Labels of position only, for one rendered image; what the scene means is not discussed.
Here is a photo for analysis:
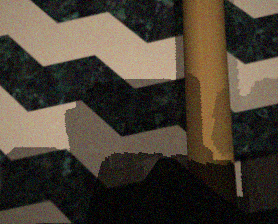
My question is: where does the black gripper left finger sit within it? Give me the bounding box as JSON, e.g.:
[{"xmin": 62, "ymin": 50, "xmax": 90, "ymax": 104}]
[{"xmin": 76, "ymin": 158, "xmax": 169, "ymax": 224}]

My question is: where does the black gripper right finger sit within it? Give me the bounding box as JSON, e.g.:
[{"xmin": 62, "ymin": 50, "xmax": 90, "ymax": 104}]
[{"xmin": 167, "ymin": 158, "xmax": 262, "ymax": 224}]

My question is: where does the tan wooden pole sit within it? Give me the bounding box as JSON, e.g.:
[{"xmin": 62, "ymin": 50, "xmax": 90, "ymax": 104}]
[{"xmin": 182, "ymin": 0, "xmax": 238, "ymax": 208}]

